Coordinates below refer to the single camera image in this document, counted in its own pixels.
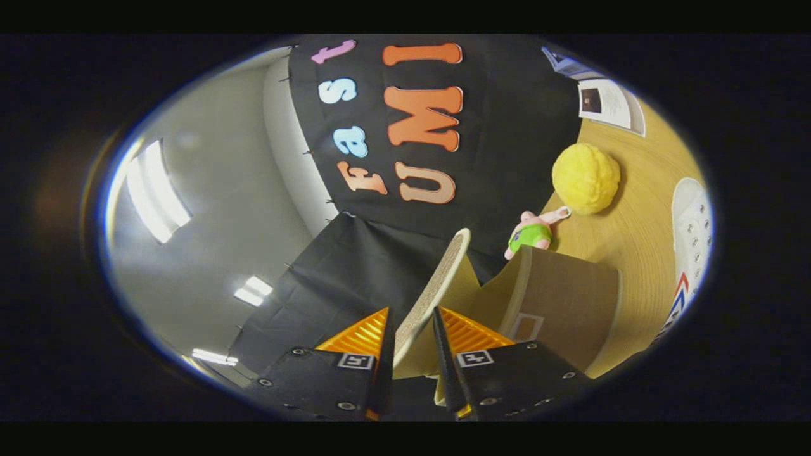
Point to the small ceiling light panel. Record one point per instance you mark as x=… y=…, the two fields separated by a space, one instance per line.
x=253 y=291

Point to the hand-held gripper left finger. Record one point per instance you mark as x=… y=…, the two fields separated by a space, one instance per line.
x=384 y=380

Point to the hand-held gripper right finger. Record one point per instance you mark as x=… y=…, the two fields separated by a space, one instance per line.
x=447 y=367

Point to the blue hardcover book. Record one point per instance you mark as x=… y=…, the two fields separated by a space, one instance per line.
x=567 y=65

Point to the white book with dark picture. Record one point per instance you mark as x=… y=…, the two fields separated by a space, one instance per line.
x=611 y=104

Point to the yellow plush toy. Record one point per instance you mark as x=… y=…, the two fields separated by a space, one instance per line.
x=586 y=178

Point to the white canvas shoe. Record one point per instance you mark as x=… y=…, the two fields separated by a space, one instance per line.
x=690 y=234

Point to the pink and green plush toy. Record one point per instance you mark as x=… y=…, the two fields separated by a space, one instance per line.
x=531 y=235

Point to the brown fabric storage box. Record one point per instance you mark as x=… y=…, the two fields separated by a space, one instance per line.
x=564 y=297

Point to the black backdrop cloth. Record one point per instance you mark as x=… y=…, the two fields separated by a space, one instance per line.
x=500 y=126

